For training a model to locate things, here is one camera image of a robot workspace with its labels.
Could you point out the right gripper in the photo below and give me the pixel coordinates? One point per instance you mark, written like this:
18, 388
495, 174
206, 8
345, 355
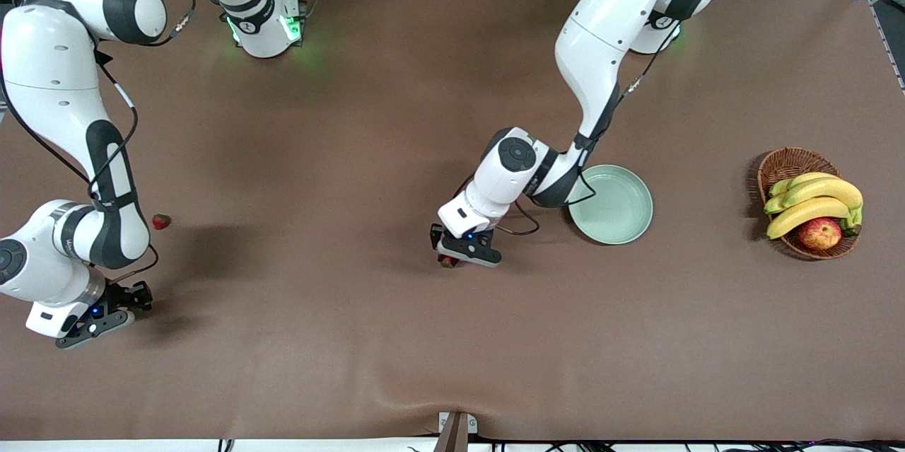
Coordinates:
128, 295

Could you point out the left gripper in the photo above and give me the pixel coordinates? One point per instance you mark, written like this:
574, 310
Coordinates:
436, 234

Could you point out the red strawberry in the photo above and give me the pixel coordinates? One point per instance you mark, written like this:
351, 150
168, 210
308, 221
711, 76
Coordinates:
447, 262
161, 221

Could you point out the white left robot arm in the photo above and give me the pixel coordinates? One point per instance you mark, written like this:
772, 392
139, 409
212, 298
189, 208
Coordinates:
601, 35

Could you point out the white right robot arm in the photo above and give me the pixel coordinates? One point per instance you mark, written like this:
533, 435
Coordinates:
49, 70

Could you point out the light green plate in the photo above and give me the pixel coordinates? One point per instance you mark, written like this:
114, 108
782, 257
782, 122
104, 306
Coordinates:
615, 215

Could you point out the brown table mat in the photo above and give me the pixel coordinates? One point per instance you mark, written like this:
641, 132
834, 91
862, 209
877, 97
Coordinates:
424, 339

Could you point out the brown wicker basket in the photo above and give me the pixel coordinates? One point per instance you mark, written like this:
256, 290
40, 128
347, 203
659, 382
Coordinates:
788, 163

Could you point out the small greenish yellow banana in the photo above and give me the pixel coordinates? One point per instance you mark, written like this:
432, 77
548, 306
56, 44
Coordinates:
802, 180

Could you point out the red apple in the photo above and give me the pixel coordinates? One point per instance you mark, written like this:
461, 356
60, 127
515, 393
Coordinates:
820, 234

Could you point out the large yellow banana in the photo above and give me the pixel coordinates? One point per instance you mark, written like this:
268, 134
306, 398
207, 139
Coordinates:
827, 190

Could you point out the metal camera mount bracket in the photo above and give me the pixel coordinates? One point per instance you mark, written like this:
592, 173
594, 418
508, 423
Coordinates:
456, 432

